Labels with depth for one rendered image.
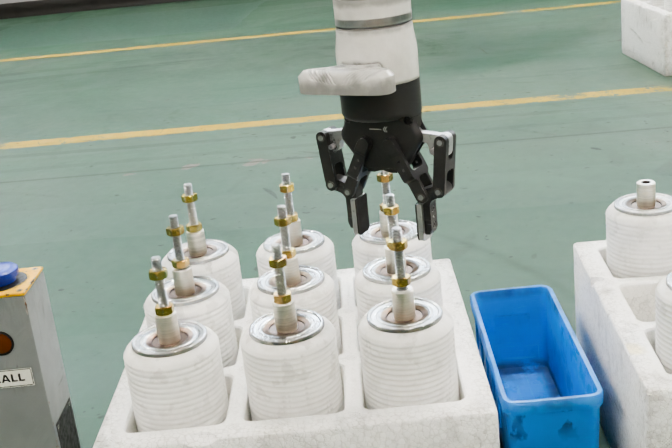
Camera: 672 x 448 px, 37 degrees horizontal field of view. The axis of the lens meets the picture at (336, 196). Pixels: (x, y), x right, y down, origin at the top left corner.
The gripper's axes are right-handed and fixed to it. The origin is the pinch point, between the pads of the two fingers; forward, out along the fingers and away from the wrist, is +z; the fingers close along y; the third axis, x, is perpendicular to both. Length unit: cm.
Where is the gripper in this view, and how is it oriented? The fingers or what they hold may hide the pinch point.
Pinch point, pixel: (392, 222)
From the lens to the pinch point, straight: 97.2
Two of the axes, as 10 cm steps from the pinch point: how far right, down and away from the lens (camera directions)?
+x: -4.9, 3.1, -8.2
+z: 1.0, 9.5, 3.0
